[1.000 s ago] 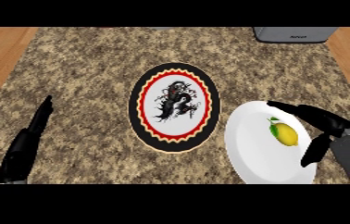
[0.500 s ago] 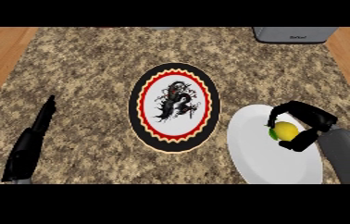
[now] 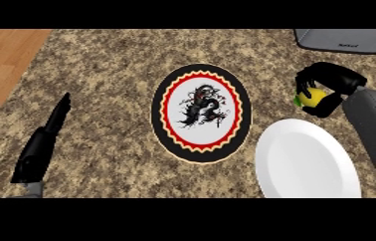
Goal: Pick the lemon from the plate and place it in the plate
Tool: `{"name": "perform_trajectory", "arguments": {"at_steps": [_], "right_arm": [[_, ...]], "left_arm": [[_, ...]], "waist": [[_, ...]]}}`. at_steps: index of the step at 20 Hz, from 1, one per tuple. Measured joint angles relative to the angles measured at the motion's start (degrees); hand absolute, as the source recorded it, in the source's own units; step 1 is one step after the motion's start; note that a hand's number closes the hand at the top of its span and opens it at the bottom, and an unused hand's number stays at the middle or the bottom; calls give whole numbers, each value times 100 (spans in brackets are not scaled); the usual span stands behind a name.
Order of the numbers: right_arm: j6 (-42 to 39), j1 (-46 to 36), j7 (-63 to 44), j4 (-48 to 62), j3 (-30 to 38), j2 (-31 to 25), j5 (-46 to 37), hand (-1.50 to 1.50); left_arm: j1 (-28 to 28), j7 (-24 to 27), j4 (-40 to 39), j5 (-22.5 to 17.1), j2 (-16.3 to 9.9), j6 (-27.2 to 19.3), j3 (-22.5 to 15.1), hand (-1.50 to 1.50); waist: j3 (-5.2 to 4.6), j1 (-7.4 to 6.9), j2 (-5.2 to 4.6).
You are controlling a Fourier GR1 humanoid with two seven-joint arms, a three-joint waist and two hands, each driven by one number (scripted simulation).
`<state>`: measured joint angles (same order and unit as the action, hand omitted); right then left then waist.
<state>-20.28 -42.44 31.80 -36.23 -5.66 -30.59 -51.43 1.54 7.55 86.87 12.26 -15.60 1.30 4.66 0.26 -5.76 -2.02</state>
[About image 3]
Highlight black red dragon plate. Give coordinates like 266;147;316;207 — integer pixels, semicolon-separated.
151;63;254;165

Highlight plain white plate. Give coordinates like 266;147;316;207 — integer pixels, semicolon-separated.
254;118;363;199

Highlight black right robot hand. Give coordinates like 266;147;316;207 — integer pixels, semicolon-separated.
294;61;369;119

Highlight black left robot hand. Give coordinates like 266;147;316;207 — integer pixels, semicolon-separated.
9;92;74;184

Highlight grey appliance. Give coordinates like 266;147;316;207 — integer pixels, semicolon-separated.
292;29;376;56

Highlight yellow lemon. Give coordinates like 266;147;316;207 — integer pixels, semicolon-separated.
292;87;331;108

